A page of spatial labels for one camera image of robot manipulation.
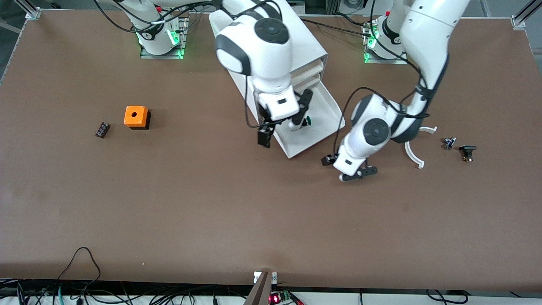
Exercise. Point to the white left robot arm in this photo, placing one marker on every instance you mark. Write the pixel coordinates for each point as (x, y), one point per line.
(427, 34)

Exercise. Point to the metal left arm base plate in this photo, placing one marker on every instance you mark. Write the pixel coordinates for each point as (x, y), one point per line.
(400, 62)

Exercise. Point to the white curved plastic arc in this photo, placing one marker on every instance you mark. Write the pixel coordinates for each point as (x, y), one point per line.
(413, 156)

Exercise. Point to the green circuit board red led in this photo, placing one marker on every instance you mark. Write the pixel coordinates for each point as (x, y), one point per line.
(279, 297)

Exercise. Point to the orange box with hole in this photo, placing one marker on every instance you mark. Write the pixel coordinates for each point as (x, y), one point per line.
(135, 115)

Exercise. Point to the white middle drawer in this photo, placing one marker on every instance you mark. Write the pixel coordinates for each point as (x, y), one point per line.
(313, 82)

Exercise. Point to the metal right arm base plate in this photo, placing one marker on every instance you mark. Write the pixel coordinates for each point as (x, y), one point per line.
(146, 55)

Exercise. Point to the white drawer cabinet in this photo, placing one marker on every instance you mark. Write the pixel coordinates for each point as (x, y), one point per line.
(309, 42)

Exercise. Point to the grey camera pole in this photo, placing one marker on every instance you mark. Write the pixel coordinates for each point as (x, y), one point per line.
(260, 292)

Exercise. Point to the small black contact block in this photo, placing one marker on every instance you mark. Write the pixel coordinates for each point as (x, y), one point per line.
(102, 130)

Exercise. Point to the black component with brass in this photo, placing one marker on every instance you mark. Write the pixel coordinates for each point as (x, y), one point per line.
(468, 150)

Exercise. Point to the small black silver component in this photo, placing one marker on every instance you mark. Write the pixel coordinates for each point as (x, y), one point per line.
(449, 143)

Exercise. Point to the white mounting plate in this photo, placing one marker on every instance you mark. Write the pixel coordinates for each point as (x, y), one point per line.
(256, 277)

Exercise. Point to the white lowest drawer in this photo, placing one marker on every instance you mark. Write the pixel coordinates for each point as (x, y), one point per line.
(324, 127)

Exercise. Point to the white highest drawer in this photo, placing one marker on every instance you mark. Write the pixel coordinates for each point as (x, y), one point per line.
(311, 70)

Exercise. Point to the aluminium profile corner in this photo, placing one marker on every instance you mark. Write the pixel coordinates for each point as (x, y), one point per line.
(518, 20)
(31, 12)

